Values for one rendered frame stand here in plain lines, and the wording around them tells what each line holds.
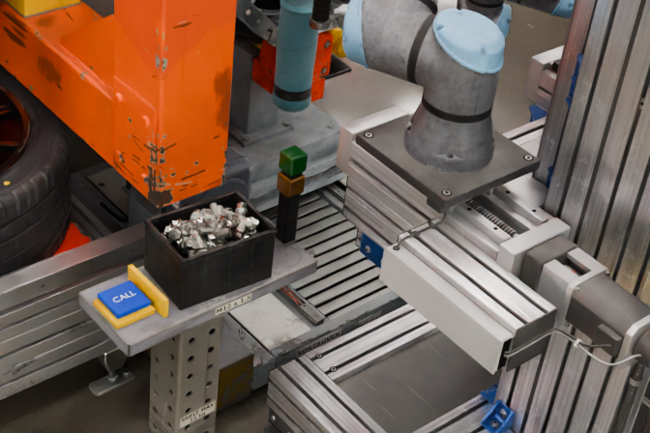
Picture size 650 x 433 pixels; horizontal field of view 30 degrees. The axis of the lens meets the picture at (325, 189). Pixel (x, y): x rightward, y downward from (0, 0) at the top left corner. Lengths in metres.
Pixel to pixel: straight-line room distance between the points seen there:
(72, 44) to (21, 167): 0.26
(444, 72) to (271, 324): 1.01
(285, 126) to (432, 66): 1.23
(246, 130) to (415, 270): 1.23
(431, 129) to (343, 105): 1.72
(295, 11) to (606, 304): 1.04
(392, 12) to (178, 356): 0.78
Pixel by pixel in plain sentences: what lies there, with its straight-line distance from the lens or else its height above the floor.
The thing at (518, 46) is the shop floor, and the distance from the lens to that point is 4.17.
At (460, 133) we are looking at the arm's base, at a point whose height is 0.88.
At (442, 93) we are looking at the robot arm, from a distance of 1.93.
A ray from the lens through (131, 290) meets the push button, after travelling 2.21.
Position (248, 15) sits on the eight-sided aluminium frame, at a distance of 2.66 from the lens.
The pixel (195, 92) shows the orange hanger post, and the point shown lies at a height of 0.76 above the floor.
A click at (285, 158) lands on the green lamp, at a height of 0.65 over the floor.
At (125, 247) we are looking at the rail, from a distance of 2.45.
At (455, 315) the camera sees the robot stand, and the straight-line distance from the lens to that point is 1.87.
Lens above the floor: 1.92
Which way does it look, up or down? 36 degrees down
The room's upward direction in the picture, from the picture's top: 7 degrees clockwise
